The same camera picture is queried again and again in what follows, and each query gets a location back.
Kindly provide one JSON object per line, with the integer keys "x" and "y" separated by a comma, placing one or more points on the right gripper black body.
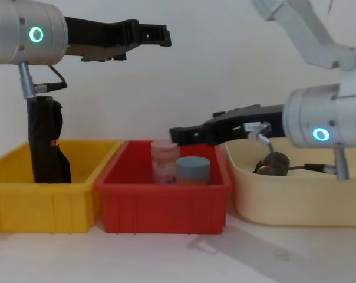
{"x": 225, "y": 126}

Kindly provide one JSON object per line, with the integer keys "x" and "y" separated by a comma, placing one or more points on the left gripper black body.
{"x": 101, "y": 35}

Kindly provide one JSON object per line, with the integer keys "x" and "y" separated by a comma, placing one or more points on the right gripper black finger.
{"x": 187, "y": 135}

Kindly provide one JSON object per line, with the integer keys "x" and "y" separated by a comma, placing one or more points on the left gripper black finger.
{"x": 154, "y": 35}

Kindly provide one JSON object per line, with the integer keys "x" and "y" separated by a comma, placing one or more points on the left robot arm silver joint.
{"x": 13, "y": 35}

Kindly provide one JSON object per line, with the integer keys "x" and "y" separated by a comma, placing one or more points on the right robot arm grey silver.
{"x": 307, "y": 118}

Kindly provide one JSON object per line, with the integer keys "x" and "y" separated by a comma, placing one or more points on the jar with grey lid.
{"x": 192, "y": 171}

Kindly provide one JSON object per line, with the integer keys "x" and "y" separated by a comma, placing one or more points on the pink jar with white lid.
{"x": 163, "y": 165}

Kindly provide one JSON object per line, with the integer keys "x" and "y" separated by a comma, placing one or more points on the dark brown round object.
{"x": 275, "y": 165}

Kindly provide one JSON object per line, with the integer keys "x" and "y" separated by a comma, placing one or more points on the red plastic bin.
{"x": 166, "y": 209}

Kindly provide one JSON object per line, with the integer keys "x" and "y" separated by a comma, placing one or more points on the cream plastic tub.
{"x": 299, "y": 203}

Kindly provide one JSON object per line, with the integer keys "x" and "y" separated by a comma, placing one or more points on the white table cloth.
{"x": 107, "y": 259}

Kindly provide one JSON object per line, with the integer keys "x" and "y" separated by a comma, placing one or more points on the yellow plastic bin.
{"x": 48, "y": 206}

